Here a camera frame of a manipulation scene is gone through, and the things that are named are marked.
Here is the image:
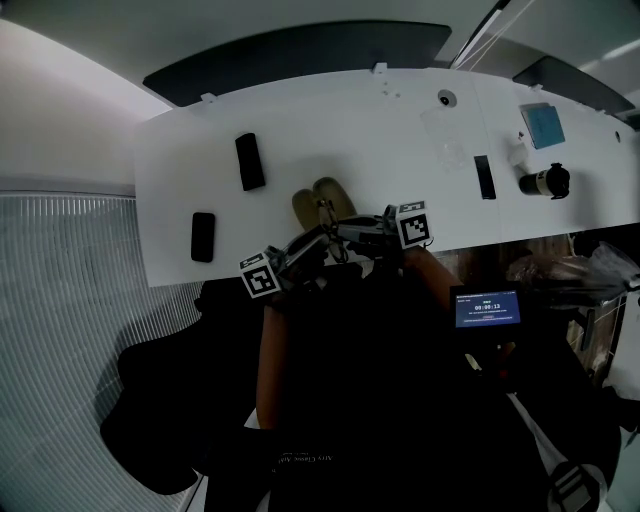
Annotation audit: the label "grey backpack strap buckle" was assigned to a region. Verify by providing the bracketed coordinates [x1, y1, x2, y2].
[546, 458, 609, 512]

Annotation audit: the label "person's right forearm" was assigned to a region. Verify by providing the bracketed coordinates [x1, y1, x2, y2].
[401, 246, 465, 302]

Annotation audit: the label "black-framed eyeglasses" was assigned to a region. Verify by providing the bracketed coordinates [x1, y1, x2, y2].
[313, 198, 350, 265]

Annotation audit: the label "long dark divider panel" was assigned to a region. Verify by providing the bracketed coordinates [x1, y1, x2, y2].
[142, 20, 454, 109]

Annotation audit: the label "blue notebook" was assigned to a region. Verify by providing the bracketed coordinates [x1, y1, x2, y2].
[518, 101, 567, 150]

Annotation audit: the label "tan glasses case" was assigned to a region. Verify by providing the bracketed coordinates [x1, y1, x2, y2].
[291, 176, 358, 237]

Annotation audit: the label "crumpled translucent plastic bag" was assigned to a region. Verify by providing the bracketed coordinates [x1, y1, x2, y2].
[504, 238, 640, 307]

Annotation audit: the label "black oblong hard case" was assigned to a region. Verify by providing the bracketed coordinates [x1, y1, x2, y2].
[234, 131, 267, 193]

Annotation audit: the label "small blue screen device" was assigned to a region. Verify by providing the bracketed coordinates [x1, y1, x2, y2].
[453, 288, 523, 330]

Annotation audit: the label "black flat rounded case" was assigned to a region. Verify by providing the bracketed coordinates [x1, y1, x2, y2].
[190, 211, 217, 264]

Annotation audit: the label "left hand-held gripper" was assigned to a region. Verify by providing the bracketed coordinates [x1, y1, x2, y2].
[238, 225, 335, 300]

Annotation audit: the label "black rectangular strip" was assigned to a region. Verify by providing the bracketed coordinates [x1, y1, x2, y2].
[473, 154, 498, 201]

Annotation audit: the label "person's dark clothed torso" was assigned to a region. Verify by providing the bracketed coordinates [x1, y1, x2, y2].
[199, 249, 622, 512]

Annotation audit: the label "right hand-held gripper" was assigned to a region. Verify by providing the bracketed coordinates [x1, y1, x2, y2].
[339, 200, 432, 251]

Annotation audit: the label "clear plastic bag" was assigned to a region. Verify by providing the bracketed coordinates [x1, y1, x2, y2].
[418, 106, 472, 172]

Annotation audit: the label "black and cream bottle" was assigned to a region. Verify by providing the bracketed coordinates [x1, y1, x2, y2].
[518, 161, 572, 201]

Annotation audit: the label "short dark divider panel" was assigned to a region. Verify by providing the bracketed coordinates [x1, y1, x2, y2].
[511, 55, 637, 119]

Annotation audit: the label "black office chair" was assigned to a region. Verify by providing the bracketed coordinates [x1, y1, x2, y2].
[98, 285, 262, 497]

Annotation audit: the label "small white item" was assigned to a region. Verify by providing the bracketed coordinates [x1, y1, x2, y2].
[508, 131, 532, 167]

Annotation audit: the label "person's left forearm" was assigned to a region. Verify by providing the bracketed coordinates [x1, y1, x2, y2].
[255, 298, 302, 432]

